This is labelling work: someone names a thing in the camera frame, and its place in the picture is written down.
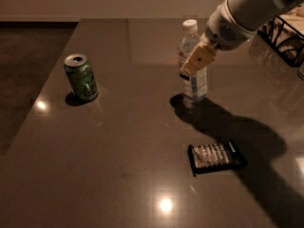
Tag black wire basket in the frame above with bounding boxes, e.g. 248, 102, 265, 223
257, 16, 304, 67

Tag green soda can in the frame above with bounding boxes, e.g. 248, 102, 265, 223
65, 53, 98, 102

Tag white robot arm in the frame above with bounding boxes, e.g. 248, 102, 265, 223
180, 0, 304, 75

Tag clear blue plastic water bottle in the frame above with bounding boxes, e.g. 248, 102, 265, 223
177, 19, 208, 102

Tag white paper napkins in basket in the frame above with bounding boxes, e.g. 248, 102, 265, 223
279, 6, 304, 39

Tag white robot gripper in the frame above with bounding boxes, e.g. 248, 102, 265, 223
180, 0, 255, 75

